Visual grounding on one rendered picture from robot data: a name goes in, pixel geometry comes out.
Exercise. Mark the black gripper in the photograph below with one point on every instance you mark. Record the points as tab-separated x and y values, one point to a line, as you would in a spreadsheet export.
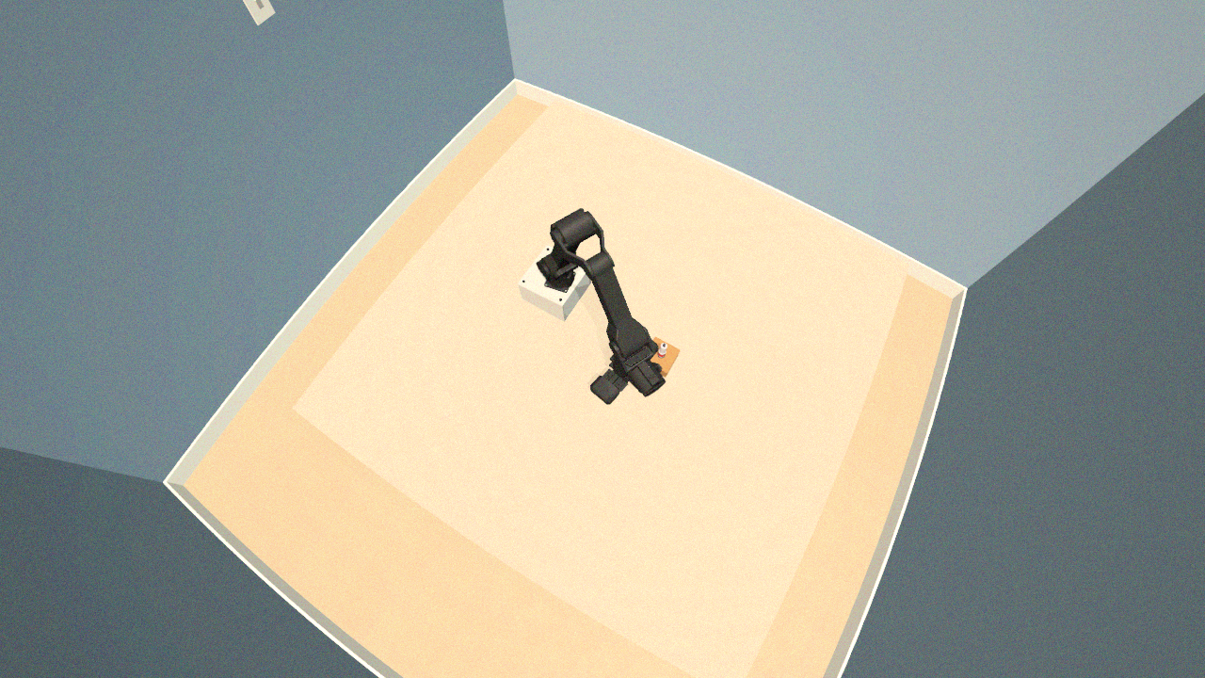
608	386

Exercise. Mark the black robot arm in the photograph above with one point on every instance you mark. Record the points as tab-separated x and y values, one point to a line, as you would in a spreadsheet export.
626	335

